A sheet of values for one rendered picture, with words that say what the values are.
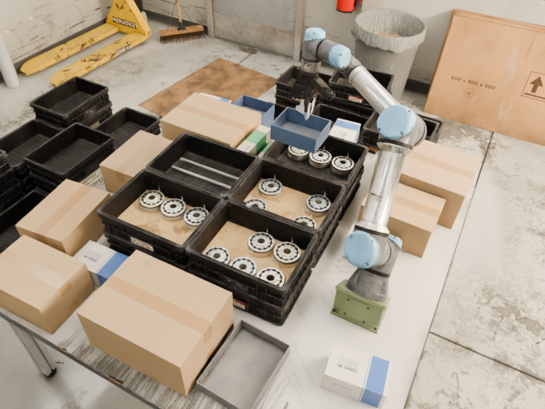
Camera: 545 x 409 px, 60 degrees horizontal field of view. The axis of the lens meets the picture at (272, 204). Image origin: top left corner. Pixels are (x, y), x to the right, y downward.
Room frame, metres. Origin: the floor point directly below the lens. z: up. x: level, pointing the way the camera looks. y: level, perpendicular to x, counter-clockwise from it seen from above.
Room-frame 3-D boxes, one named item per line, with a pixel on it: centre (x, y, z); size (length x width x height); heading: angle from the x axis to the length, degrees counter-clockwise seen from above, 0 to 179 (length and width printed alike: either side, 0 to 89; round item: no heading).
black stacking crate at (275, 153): (1.68, -0.19, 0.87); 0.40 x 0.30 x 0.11; 65
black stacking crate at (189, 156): (1.58, 0.30, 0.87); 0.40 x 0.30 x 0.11; 65
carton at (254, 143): (1.83, 0.10, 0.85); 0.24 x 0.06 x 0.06; 153
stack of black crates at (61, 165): (2.08, 1.14, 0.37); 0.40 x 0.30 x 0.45; 154
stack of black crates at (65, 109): (2.61, 1.32, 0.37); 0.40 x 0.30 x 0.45; 154
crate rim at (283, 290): (1.14, 0.07, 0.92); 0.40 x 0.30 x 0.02; 65
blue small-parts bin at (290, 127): (1.60, -0.10, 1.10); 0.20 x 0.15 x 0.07; 63
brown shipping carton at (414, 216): (1.45, -0.55, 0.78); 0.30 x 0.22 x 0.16; 62
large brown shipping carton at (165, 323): (0.88, 0.37, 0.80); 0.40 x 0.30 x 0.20; 65
